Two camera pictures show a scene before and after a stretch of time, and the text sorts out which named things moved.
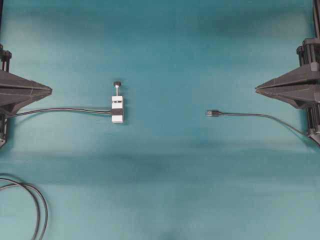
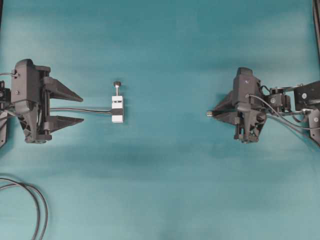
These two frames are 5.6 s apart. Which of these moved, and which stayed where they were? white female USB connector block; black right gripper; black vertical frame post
Moved: black right gripper
Stayed: white female USB connector block; black vertical frame post
